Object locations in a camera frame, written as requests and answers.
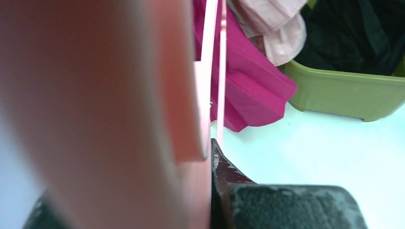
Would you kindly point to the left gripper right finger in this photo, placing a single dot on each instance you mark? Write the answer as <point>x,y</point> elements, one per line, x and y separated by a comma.
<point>240,203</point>

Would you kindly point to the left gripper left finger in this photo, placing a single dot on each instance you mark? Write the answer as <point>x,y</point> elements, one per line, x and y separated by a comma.
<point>44,215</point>

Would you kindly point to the pink plastic hanger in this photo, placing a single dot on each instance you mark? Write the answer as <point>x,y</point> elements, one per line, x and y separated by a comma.
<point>110,101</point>

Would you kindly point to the black pleated skirt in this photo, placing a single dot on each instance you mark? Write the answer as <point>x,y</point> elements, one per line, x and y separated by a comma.
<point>356,36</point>

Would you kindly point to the magenta pleated skirt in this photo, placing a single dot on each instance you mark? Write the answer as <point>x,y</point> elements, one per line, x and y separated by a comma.
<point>256,92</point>

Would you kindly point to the light pink skirt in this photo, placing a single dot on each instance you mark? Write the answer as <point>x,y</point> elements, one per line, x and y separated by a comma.
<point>275,27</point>

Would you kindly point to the olive green plastic basket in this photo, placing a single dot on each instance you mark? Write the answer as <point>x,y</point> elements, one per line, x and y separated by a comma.
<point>366,96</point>

